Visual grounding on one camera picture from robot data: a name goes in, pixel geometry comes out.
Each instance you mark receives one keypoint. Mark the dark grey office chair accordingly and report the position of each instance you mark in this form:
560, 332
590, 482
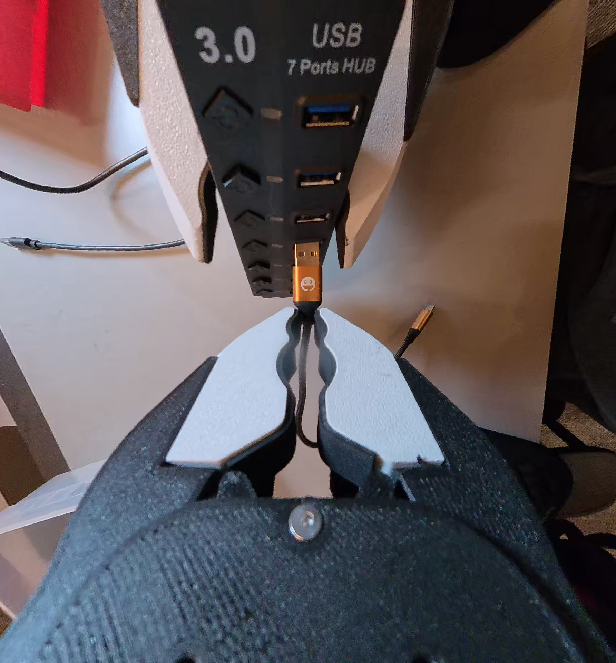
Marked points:
603, 259

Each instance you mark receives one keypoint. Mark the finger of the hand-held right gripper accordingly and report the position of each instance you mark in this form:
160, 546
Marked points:
380, 171
173, 129

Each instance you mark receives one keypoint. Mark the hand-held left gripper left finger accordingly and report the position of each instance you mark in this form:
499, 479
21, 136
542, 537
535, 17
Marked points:
235, 404

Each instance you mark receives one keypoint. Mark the grey metal table leg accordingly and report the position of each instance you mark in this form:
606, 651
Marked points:
23, 393

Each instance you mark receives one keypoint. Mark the patterned dark rug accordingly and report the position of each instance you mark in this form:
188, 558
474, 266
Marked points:
597, 570

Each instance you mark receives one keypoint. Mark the black usb hub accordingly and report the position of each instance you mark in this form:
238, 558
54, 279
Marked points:
277, 155

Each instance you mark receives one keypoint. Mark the translucent plastic lid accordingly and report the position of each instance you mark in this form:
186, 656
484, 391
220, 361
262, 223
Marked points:
38, 502

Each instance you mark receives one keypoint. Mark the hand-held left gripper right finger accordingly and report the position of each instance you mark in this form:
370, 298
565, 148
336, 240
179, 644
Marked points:
375, 404

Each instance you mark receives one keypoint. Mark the red plastic box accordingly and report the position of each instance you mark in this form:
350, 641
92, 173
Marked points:
7, 52

